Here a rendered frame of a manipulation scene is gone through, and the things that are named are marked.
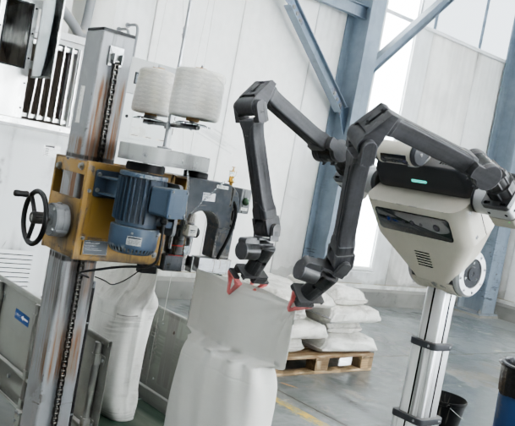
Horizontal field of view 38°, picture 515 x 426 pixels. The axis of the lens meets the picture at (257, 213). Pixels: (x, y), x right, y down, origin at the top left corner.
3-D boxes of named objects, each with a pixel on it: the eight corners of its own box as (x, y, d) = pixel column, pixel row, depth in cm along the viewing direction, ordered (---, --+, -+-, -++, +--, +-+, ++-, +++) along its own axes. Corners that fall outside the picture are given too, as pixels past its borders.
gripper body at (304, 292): (288, 286, 217) (304, 272, 212) (313, 286, 223) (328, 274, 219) (295, 305, 213) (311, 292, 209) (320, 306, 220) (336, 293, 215)
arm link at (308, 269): (353, 266, 206) (343, 248, 213) (321, 254, 201) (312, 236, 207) (330, 297, 211) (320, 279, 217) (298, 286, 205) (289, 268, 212)
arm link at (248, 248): (282, 224, 230) (263, 221, 236) (254, 221, 222) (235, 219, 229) (277, 262, 230) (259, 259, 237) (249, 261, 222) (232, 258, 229)
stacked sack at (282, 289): (337, 311, 556) (341, 292, 555) (271, 309, 513) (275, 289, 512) (299, 297, 588) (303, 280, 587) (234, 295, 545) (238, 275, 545)
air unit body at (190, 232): (194, 259, 254) (202, 215, 253) (183, 259, 251) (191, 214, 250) (187, 257, 258) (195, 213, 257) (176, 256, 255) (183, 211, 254)
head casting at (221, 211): (229, 259, 271) (244, 180, 270) (173, 255, 255) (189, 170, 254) (184, 244, 294) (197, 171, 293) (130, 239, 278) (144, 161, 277)
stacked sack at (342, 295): (369, 308, 597) (373, 291, 596) (332, 308, 569) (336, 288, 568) (313, 289, 648) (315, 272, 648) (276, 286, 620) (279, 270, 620)
